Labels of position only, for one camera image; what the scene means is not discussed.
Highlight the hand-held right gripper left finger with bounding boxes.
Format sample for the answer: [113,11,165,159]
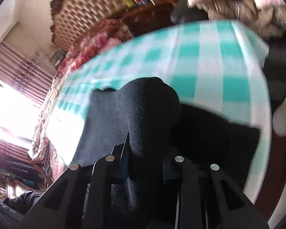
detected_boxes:
[18,133,130,229]

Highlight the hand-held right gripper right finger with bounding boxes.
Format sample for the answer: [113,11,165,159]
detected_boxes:
[162,156,269,229]

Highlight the black pants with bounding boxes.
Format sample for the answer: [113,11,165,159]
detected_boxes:
[73,76,261,211]

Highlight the cluttered wooden shelf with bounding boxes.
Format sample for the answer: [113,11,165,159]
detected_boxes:
[0,151,47,194]

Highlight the teal checked tablecloth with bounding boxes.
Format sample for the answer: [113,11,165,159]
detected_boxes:
[46,19,272,204]

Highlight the bright window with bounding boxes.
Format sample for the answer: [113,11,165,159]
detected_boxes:
[0,75,47,146]

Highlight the floral bedding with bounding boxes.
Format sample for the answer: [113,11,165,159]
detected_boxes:
[28,18,134,183]

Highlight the white plastic container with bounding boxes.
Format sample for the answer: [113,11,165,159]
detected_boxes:
[272,94,286,138]

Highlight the striped pink curtain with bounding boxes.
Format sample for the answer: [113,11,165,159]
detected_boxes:
[0,42,55,109]

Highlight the dark wooden nightstand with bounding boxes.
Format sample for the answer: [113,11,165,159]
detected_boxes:
[113,0,180,38]

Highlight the dark cloth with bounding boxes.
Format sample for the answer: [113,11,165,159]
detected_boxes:
[263,35,286,102]

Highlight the brown tufted headboard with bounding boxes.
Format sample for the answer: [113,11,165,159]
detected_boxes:
[50,0,135,51]

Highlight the brown fuzzy blanket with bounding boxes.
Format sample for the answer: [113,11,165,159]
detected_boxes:
[200,0,286,42]

